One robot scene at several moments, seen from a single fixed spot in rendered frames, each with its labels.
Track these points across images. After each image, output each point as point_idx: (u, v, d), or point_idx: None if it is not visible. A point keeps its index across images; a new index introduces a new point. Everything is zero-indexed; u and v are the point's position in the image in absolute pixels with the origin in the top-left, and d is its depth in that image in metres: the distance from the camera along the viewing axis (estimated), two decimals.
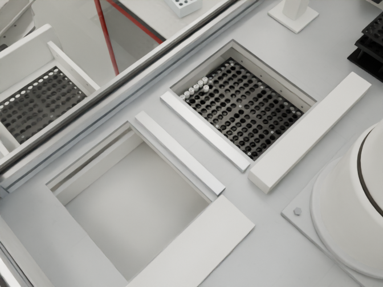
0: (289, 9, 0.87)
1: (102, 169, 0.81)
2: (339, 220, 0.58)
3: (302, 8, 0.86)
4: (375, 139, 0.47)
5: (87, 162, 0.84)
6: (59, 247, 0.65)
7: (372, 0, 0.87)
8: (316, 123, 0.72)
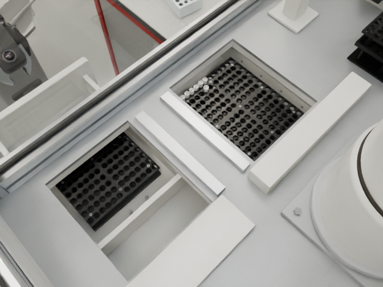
0: (289, 9, 0.87)
1: (146, 216, 0.77)
2: (339, 220, 0.58)
3: (302, 8, 0.86)
4: (375, 139, 0.47)
5: (129, 206, 0.79)
6: (59, 247, 0.65)
7: (372, 0, 0.87)
8: (316, 123, 0.72)
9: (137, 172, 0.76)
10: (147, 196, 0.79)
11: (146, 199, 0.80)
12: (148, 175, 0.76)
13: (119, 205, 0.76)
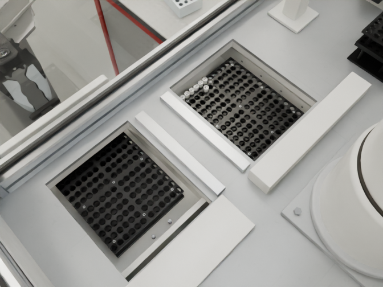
0: (289, 9, 0.87)
1: (170, 241, 0.74)
2: (339, 220, 0.58)
3: (302, 8, 0.86)
4: (375, 139, 0.47)
5: (151, 230, 0.77)
6: (59, 247, 0.65)
7: (372, 0, 0.87)
8: (316, 123, 0.72)
9: (161, 196, 0.74)
10: (170, 220, 0.77)
11: (169, 223, 0.77)
12: (172, 200, 0.73)
13: (143, 230, 0.74)
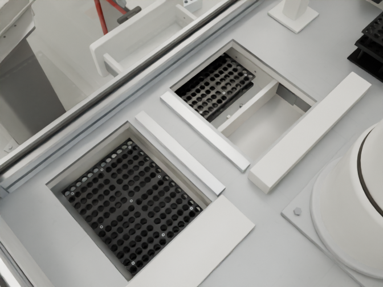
0: (289, 9, 0.87)
1: None
2: (339, 220, 0.58)
3: (302, 8, 0.86)
4: (375, 139, 0.47)
5: None
6: (59, 247, 0.65)
7: (372, 0, 0.87)
8: (316, 123, 0.72)
9: (180, 216, 0.72)
10: None
11: None
12: (191, 219, 0.72)
13: None
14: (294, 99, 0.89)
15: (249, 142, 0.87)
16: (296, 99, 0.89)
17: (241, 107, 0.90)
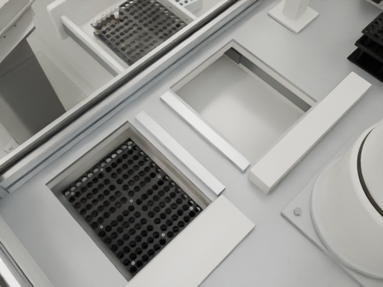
0: (289, 9, 0.87)
1: None
2: (339, 220, 0.58)
3: (302, 8, 0.86)
4: (375, 139, 0.47)
5: None
6: (59, 247, 0.65)
7: (372, 0, 0.87)
8: (316, 123, 0.72)
9: (180, 216, 0.72)
10: None
11: None
12: (191, 219, 0.72)
13: None
14: (238, 57, 0.95)
15: (249, 142, 0.87)
16: (296, 99, 0.89)
17: None
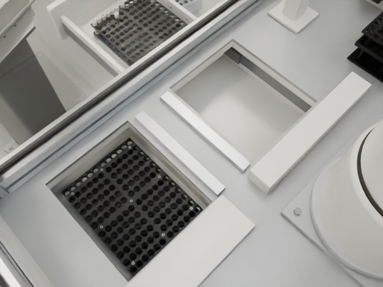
0: (289, 9, 0.87)
1: None
2: (339, 220, 0.58)
3: (302, 8, 0.86)
4: (375, 139, 0.47)
5: None
6: (59, 247, 0.65)
7: (372, 0, 0.87)
8: (316, 123, 0.72)
9: (180, 216, 0.72)
10: None
11: None
12: (191, 219, 0.72)
13: None
14: (238, 57, 0.95)
15: (249, 142, 0.87)
16: (296, 99, 0.89)
17: None
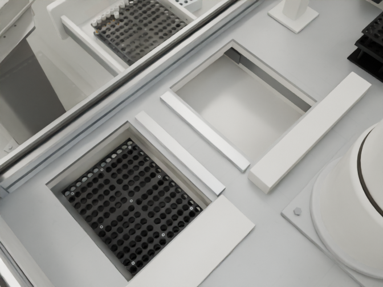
0: (289, 9, 0.87)
1: None
2: (339, 220, 0.58)
3: (302, 8, 0.86)
4: (375, 139, 0.47)
5: None
6: (59, 247, 0.65)
7: (372, 0, 0.87)
8: (316, 123, 0.72)
9: (180, 216, 0.72)
10: None
11: None
12: (191, 219, 0.72)
13: None
14: (238, 57, 0.95)
15: (249, 142, 0.87)
16: (296, 99, 0.89)
17: None
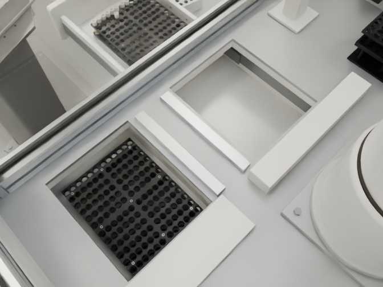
0: (289, 9, 0.87)
1: None
2: (339, 220, 0.58)
3: (302, 8, 0.86)
4: (375, 139, 0.47)
5: None
6: (59, 247, 0.65)
7: (372, 0, 0.87)
8: (316, 123, 0.72)
9: (180, 216, 0.72)
10: None
11: None
12: (191, 219, 0.72)
13: None
14: (238, 57, 0.95)
15: (249, 142, 0.87)
16: (296, 99, 0.89)
17: None
